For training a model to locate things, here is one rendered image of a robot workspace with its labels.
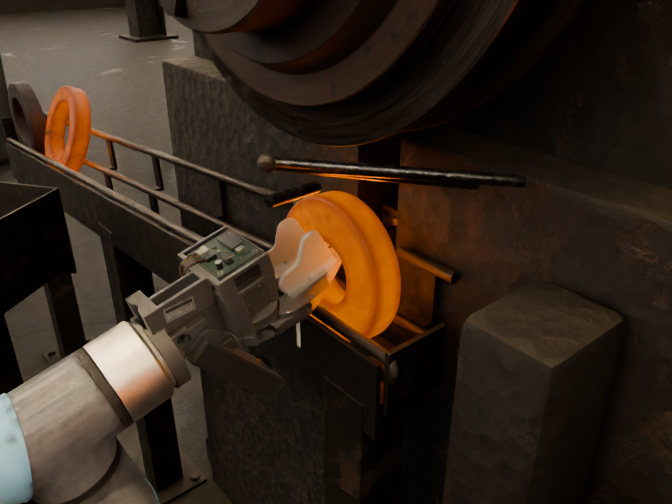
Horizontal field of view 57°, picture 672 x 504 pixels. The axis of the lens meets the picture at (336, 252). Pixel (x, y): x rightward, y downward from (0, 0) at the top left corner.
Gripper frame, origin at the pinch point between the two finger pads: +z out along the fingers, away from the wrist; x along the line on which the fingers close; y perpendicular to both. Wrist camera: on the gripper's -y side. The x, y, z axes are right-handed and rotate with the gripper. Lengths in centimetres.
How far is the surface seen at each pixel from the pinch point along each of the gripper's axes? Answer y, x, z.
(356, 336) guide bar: -3.0, -7.9, -5.0
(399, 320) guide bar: -5.6, -7.3, 0.6
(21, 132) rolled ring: -13, 114, -5
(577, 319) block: 4.1, -25.3, 2.1
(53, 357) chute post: -71, 113, -26
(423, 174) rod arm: 12.9, -13.4, 0.6
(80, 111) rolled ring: -4, 83, 2
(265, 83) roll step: 18.1, 2.0, -1.4
